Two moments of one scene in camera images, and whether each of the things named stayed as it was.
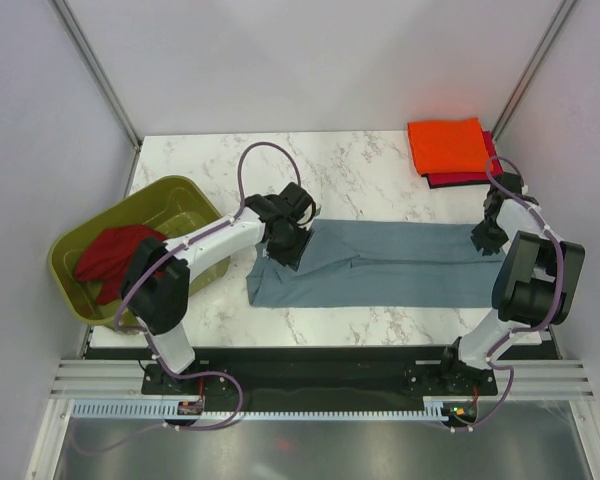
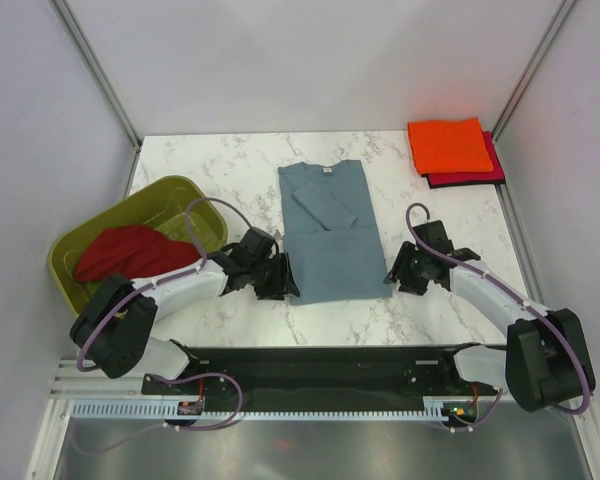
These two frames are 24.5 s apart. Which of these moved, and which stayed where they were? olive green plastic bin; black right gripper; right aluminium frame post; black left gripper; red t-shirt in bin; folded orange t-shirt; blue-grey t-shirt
Moved: blue-grey t-shirt; black right gripper; black left gripper
Stayed: olive green plastic bin; red t-shirt in bin; right aluminium frame post; folded orange t-shirt
